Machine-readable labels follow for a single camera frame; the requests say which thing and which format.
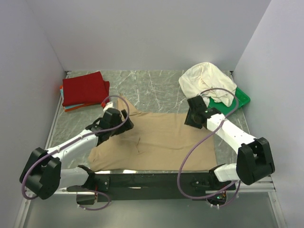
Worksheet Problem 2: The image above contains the beige t shirt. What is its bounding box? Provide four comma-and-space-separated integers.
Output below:
88, 100, 210, 171

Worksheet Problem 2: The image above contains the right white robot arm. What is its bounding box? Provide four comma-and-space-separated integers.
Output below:
185, 96, 275, 185

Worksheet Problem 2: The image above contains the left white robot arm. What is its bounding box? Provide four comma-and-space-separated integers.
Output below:
19, 108, 134, 200

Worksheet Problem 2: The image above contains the folded orange t shirt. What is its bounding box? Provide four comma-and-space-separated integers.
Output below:
59, 85, 92, 112

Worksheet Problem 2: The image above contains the white t shirt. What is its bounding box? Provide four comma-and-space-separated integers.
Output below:
179, 62, 237, 106

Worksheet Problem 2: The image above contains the folded red t shirt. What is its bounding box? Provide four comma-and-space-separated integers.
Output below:
62, 71, 110, 106

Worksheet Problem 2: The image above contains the green plastic tray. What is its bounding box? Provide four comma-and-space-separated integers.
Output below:
208, 87, 250, 114

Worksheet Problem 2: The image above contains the folded light blue t shirt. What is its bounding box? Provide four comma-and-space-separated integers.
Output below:
59, 87, 85, 111

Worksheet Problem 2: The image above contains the black base beam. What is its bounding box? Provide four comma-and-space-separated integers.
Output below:
66, 171, 231, 205

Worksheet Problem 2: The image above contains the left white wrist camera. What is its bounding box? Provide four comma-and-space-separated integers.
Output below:
101, 101, 114, 112

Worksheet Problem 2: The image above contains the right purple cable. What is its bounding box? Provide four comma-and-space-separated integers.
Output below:
177, 88, 240, 209

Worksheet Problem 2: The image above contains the purple cable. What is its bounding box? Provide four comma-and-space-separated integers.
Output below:
21, 95, 130, 211
177, 88, 240, 209

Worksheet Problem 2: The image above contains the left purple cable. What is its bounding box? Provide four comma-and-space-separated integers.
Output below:
21, 95, 130, 211

